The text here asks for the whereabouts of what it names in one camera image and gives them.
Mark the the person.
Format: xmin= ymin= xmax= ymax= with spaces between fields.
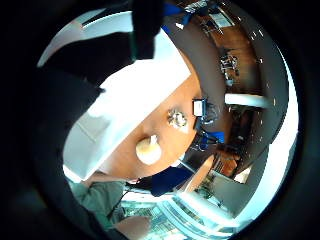
xmin=68 ymin=170 xmax=154 ymax=240

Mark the white monitor screen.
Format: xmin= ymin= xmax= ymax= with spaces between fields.
xmin=192 ymin=98 xmax=207 ymax=118

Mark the cream round soft toy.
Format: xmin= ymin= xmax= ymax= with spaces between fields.
xmin=135 ymin=134 xmax=163 ymax=166

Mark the black thin cable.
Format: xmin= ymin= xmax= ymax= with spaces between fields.
xmin=108 ymin=188 xmax=132 ymax=218

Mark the blue office chair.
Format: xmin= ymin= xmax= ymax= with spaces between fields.
xmin=198 ymin=130 xmax=226 ymax=152
xmin=139 ymin=165 xmax=195 ymax=198
xmin=162 ymin=1 xmax=193 ymax=34

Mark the white long ceiling lamp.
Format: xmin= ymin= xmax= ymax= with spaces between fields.
xmin=224 ymin=92 xmax=272 ymax=110

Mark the grey metal equipment stand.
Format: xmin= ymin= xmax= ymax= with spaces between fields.
xmin=219 ymin=53 xmax=240 ymax=86

